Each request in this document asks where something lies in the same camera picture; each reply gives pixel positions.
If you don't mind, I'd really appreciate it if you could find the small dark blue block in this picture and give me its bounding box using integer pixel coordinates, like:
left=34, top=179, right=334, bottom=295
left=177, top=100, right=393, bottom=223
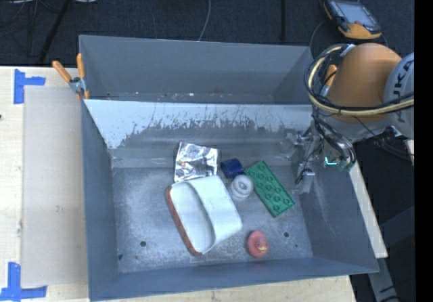
left=220, top=157, right=246, bottom=179

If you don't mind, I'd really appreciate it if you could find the silver foil packet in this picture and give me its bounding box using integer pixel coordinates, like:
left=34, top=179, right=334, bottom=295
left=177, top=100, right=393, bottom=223
left=173, top=141, right=219, bottom=184

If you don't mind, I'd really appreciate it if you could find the grey metal bin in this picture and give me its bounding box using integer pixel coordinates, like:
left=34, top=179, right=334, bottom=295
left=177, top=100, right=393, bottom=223
left=78, top=35, right=380, bottom=302

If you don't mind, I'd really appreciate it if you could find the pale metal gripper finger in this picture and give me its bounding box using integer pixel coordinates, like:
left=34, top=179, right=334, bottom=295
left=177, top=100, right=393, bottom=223
left=296, top=165, right=317, bottom=195
left=286, top=131, right=321, bottom=160

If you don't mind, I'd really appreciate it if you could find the white container with orange rim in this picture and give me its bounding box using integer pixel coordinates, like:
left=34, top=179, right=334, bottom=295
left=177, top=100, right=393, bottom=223
left=164, top=175, right=244, bottom=257

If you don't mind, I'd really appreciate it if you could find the white ribbed round object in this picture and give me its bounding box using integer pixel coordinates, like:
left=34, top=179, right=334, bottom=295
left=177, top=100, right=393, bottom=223
left=230, top=173, right=255, bottom=201

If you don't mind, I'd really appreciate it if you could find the dark green flat block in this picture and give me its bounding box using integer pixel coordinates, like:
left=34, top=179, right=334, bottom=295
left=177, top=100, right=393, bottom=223
left=243, top=160, right=296, bottom=219

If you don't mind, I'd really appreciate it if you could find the pale flat board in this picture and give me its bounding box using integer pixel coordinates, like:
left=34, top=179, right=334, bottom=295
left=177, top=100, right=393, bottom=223
left=20, top=85, right=89, bottom=290

